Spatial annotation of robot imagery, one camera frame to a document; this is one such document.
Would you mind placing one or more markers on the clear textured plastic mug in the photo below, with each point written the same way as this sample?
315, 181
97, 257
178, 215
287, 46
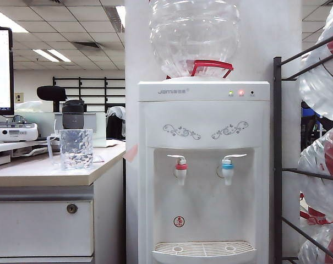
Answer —
76, 148

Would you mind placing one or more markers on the red hot water tap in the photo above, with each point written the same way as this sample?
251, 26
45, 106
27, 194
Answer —
180, 166

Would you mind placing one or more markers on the grey desk partition panel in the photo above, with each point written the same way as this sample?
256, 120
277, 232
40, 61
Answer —
90, 121

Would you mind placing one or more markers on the dark grey water bottle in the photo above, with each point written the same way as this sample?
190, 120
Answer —
72, 115

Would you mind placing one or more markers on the white water dispenser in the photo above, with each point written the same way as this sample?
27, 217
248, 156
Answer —
204, 228

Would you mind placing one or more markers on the white desk riser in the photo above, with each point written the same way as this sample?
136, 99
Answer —
6, 147

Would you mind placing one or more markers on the white jacket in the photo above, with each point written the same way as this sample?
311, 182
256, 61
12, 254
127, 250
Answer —
116, 112

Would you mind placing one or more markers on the pink paper slip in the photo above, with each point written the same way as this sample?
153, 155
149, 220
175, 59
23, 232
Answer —
98, 158

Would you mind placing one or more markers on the black metal rack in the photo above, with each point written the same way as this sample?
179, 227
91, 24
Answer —
277, 137

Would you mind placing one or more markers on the black chair headrest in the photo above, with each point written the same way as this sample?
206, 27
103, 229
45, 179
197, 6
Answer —
51, 93

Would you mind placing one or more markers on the white drip tray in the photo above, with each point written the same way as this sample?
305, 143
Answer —
204, 247

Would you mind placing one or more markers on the round drawer lock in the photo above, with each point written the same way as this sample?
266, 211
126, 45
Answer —
71, 208

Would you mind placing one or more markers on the white plastic holder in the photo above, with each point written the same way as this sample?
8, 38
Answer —
32, 150

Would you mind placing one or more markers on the white RC transmitter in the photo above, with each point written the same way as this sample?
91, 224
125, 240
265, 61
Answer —
11, 133

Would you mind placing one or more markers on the white drawer cabinet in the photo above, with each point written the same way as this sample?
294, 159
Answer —
39, 228

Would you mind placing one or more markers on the black computer monitor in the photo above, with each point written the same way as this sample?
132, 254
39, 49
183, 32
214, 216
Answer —
0, 71

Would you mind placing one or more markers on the black wall shelf rails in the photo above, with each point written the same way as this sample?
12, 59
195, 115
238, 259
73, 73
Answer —
80, 90

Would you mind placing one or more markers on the wall socket plate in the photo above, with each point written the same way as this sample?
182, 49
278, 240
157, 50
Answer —
19, 97

